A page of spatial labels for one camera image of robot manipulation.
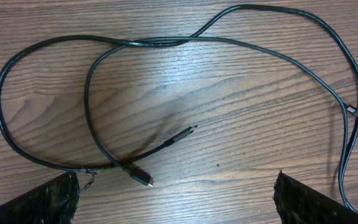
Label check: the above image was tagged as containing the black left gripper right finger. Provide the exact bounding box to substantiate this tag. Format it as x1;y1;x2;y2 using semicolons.
273;172;358;224

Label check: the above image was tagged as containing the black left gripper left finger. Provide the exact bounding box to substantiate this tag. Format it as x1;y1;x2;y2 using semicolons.
0;172;80;224

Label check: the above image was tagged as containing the thin black usb cable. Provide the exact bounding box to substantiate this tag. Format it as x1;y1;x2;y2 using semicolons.
0;4;358;215

